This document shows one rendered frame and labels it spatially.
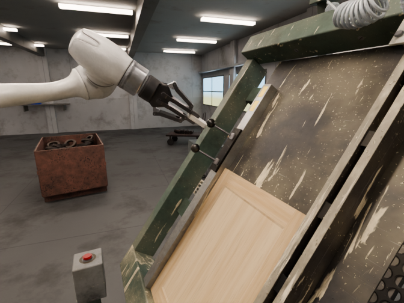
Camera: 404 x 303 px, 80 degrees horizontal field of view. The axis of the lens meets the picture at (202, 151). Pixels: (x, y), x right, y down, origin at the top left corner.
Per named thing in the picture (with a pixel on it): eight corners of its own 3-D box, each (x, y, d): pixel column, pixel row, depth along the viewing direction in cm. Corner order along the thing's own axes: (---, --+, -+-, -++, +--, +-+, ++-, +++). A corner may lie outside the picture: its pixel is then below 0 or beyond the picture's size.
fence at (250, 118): (151, 281, 101) (143, 278, 99) (269, 89, 103) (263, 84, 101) (154, 289, 97) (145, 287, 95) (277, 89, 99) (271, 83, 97)
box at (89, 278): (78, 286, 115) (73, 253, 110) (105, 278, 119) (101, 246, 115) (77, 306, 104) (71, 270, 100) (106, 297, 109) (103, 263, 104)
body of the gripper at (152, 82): (151, 70, 75) (176, 87, 78) (137, 92, 77) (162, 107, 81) (149, 75, 68) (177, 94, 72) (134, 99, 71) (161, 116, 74)
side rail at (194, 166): (150, 249, 126) (131, 243, 121) (260, 73, 129) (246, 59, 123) (153, 257, 121) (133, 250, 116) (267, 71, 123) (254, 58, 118)
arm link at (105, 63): (138, 50, 68) (128, 69, 79) (83, 12, 62) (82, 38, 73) (119, 81, 64) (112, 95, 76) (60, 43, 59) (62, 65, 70)
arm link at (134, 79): (121, 82, 76) (137, 92, 78) (115, 90, 68) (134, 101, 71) (135, 57, 73) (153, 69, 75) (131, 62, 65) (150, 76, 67)
